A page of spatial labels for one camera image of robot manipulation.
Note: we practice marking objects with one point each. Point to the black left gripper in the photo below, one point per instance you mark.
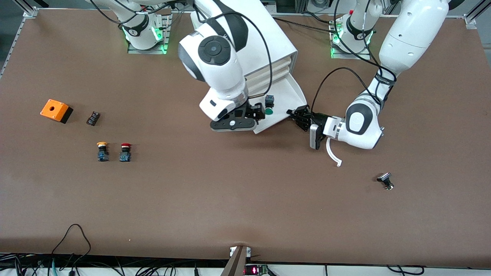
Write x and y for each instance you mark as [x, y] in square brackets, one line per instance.
[319, 118]

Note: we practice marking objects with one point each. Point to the black selector switch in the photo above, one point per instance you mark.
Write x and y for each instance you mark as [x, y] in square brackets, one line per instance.
[384, 177]

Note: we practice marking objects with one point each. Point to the red mushroom push button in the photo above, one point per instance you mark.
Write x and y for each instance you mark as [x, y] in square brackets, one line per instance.
[125, 156]

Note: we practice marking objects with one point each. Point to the yellow mushroom push button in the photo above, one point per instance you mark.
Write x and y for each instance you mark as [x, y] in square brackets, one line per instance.
[102, 155]

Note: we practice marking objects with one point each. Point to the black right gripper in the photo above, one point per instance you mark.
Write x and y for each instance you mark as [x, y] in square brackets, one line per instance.
[251, 111]

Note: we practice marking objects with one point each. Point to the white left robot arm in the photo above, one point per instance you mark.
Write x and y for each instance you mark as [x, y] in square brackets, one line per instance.
[414, 34]

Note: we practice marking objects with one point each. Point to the circuit board with red display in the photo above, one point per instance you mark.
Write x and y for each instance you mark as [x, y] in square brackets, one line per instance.
[255, 270]

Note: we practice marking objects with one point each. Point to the small black contact block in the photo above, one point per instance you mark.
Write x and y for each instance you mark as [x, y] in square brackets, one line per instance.
[93, 118]

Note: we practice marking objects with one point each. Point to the aluminium table edge rail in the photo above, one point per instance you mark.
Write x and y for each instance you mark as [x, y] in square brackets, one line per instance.
[15, 40]

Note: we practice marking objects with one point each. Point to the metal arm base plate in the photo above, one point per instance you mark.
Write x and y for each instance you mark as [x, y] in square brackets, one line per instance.
[351, 56]
[167, 34]

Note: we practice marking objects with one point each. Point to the white curved plastic arc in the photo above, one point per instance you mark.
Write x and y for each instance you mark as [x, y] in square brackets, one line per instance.
[333, 156]

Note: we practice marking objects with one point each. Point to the brown camera post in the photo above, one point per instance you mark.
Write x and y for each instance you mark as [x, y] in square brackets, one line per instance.
[236, 264]

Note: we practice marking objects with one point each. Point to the orange box with hole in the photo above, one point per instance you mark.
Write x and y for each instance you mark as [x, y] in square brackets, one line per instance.
[53, 109]

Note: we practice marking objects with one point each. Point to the green mushroom push button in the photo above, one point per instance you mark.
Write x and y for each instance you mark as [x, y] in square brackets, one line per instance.
[269, 101]

